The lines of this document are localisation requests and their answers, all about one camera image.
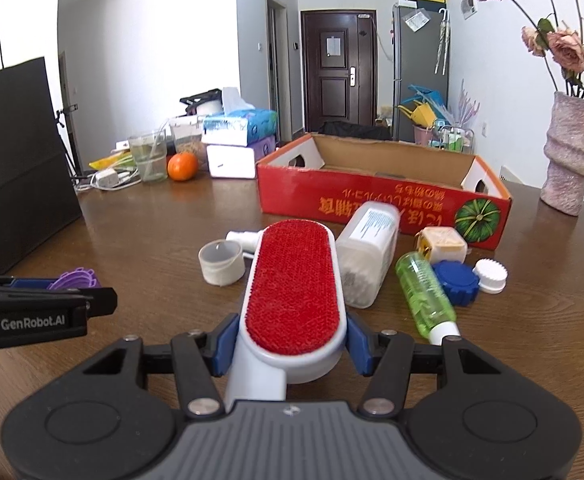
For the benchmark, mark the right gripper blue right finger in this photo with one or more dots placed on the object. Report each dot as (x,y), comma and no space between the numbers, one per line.
(365,347)

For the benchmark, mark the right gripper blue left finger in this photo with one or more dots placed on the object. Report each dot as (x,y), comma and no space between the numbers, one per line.
(195,350)

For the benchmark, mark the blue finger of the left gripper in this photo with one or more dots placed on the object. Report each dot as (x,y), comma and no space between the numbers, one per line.
(32,283)

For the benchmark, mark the purple ridged jar lid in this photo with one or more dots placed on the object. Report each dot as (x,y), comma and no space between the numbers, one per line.
(79,278)

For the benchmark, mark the red white lint brush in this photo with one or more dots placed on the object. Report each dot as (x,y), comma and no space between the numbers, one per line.
(292,324)

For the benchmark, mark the green transparent bottle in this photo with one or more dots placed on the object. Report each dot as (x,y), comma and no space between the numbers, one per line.
(431,310)

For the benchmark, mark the white translucent plastic bottle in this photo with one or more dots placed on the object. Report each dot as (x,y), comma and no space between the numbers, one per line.
(365,250)

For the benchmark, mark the small white spray bottle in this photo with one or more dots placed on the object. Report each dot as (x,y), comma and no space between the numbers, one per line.
(248,240)

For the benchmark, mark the blue ridged jar lid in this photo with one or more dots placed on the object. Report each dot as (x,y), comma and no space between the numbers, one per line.
(458,281)

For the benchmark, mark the cream cube power adapter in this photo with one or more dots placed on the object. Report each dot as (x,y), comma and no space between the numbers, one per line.
(441,243)

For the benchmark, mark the white ridged jar lid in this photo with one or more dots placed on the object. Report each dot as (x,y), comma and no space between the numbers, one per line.
(492,276)

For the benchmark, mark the black paper shopping bag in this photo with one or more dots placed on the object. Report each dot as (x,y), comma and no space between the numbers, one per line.
(37,196)

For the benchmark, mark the red cardboard pumpkin box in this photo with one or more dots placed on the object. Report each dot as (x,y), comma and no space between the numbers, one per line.
(326,178)

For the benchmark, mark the glass cup with drink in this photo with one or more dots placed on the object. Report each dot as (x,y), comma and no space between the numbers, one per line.
(149,151)

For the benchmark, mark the orange fruit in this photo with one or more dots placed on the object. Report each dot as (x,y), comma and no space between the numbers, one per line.
(182,167)

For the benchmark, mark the purple tissue pack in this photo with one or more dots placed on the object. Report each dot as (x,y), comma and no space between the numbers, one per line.
(237,162)

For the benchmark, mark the black folding chair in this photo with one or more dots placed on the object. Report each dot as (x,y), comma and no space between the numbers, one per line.
(349,130)

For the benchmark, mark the clear plastic food container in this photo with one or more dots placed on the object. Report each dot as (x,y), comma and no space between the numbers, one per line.
(187,132)

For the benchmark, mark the blue tissue pack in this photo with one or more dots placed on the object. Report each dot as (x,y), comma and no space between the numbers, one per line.
(239,123)

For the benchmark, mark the pink bucket with toys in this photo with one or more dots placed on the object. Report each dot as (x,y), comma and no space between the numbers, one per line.
(426,110)

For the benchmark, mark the pink textured vase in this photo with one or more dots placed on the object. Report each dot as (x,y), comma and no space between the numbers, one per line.
(564,186)

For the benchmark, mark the dark brown entrance door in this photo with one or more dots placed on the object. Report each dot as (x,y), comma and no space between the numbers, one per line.
(339,49)

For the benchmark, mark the grey refrigerator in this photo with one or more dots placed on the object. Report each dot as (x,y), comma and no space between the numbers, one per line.
(417,28)

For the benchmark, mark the white charger with cable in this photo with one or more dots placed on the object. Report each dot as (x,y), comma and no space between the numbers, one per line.
(109,180)

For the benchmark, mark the wire storage rack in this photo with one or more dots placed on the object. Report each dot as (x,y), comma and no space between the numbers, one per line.
(452,138)

